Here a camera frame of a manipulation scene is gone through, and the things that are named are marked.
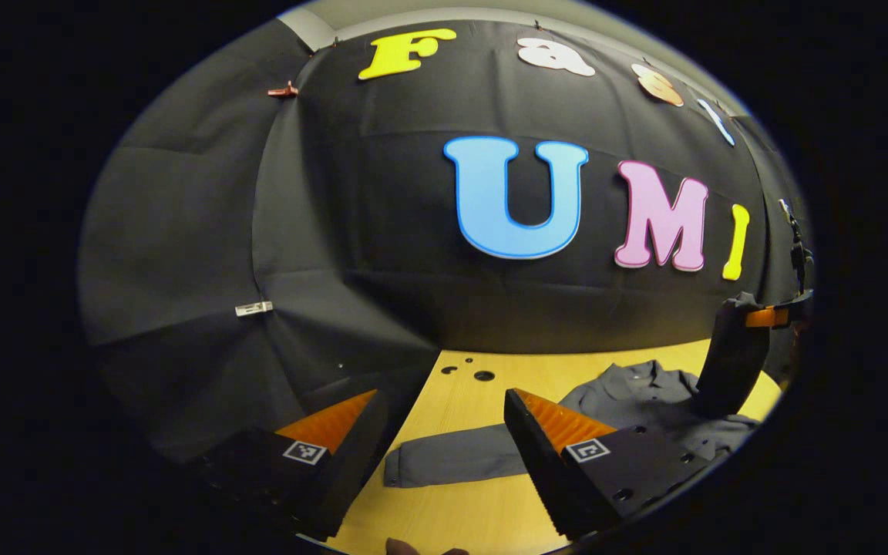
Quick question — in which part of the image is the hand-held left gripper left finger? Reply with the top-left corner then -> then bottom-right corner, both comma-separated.
188,388 -> 391,540

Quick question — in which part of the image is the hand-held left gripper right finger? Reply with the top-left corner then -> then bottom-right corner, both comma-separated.
503,387 -> 713,540

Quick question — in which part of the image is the gray collared shirt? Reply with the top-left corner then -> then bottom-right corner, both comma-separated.
382,360 -> 762,489

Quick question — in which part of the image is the black backdrop cloth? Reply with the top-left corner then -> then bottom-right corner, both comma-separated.
78,19 -> 815,463

